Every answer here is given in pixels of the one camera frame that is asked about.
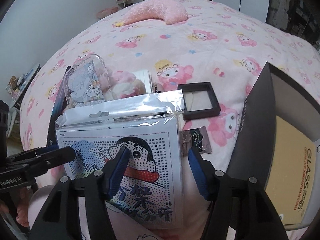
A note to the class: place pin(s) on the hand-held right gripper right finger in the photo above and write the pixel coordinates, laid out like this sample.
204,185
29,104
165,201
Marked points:
197,177

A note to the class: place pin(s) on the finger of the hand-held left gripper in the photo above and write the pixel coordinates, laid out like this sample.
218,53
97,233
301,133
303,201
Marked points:
55,163
50,152

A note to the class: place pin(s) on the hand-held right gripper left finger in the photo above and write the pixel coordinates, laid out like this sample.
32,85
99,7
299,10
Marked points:
120,171

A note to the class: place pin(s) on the cartoon bead art kit packet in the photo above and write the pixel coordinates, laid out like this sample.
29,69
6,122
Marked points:
150,155

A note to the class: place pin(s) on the black storage box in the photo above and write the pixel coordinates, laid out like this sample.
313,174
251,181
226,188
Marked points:
252,130

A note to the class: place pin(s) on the clear printed phone case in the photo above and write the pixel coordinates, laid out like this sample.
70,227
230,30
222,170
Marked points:
85,85

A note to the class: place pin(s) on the beige plush bear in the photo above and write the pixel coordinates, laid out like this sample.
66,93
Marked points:
127,88

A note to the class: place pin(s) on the pink plush toy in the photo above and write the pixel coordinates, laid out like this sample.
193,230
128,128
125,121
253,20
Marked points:
120,76

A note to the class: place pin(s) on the person's left hand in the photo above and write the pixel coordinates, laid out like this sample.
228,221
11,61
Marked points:
22,215

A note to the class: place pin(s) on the small dark sachet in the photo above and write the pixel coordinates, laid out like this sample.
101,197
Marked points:
200,140

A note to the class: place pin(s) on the cluttered bedside table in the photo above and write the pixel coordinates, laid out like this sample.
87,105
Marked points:
22,87

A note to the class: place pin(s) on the flat yellow packet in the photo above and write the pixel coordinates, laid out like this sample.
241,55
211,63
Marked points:
287,167

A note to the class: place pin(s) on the small white box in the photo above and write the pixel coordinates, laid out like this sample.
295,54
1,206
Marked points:
147,80

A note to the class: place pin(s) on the pink printed blanket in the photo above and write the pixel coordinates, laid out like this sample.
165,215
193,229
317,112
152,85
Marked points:
200,55

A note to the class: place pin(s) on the pink curved plush pillow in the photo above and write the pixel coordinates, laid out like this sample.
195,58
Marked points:
155,11

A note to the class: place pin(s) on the black frame display box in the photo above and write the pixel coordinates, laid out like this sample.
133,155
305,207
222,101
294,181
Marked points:
197,102

